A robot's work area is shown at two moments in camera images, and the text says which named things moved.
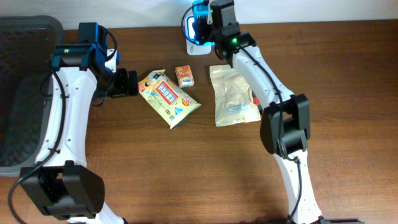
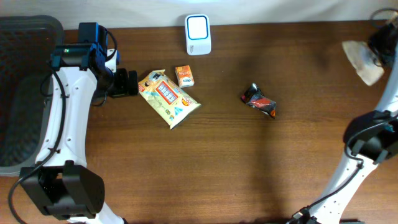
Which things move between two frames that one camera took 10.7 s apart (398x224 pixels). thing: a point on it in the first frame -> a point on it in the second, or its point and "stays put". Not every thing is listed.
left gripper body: [120, 86] stays put
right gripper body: [217, 36] -> [382, 45]
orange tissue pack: [185, 76] stays put
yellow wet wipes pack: [170, 102] stays put
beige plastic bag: [233, 97] -> [365, 60]
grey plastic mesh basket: [28, 43] stays put
